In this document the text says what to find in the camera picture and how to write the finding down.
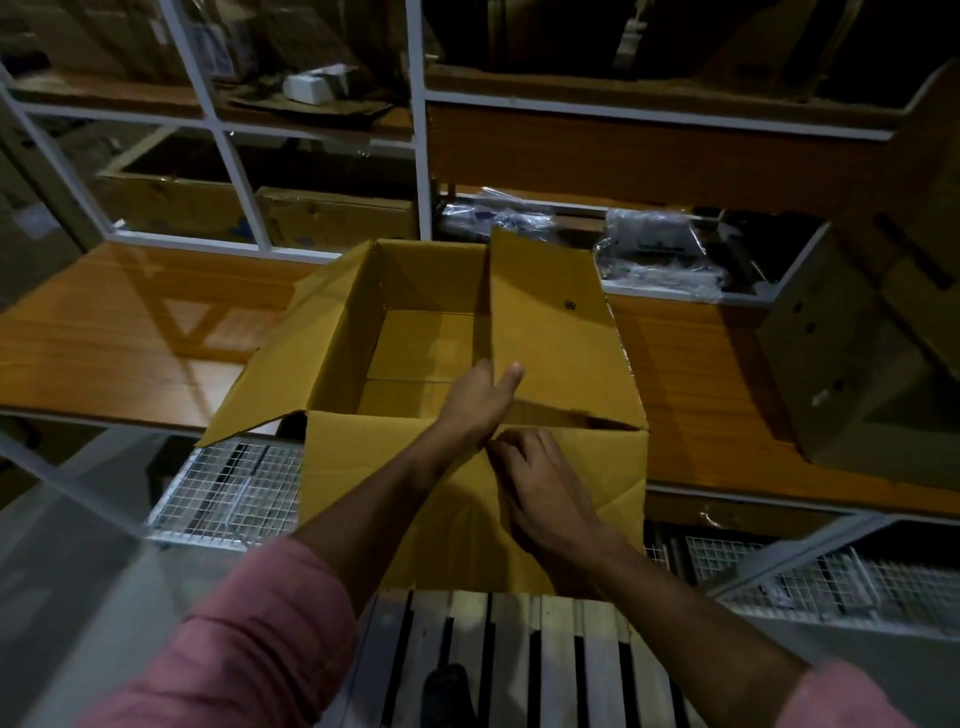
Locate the wooden shelf board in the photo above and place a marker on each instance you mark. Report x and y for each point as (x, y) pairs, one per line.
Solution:
(135, 330)

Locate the person's left thumb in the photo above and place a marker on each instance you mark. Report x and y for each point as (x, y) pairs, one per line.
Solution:
(510, 377)

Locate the white metal shelf frame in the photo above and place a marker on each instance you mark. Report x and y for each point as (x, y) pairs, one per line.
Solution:
(415, 120)

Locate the person's right hand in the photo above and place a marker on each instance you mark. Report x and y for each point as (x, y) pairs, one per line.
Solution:
(547, 499)

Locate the open shallow cardboard box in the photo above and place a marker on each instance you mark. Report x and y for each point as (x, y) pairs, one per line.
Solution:
(169, 191)

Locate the small white box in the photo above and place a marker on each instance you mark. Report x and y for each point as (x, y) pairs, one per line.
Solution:
(319, 84)

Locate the person's right fingers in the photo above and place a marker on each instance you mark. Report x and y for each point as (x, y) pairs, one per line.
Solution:
(525, 448)

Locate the small clear plastic-wrapped packet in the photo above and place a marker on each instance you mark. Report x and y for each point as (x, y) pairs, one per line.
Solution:
(495, 219)

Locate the person's left hand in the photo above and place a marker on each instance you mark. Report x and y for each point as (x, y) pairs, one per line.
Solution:
(472, 409)

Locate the brown cardboard box with holes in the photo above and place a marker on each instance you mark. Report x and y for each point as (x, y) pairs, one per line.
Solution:
(847, 375)

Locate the person's left forearm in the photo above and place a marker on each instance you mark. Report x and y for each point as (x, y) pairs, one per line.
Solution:
(337, 540)

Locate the person's right forearm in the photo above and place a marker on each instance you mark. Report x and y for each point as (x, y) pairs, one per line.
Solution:
(697, 637)

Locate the closed brown cardboard box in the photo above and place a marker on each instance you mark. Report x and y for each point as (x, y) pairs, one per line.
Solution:
(337, 217)

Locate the black shoe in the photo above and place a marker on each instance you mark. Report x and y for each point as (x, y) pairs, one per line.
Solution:
(448, 697)

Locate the white wooden slat pallet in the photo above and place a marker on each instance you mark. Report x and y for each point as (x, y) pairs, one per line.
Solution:
(510, 660)

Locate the large clear plastic-wrapped packet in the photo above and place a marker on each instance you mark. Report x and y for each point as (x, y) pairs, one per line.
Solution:
(656, 251)

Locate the brown wooden shelf panel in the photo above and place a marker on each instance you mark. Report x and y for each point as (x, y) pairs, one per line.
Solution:
(645, 154)

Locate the yellow cardboard box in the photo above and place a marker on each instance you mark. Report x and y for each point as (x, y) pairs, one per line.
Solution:
(420, 337)

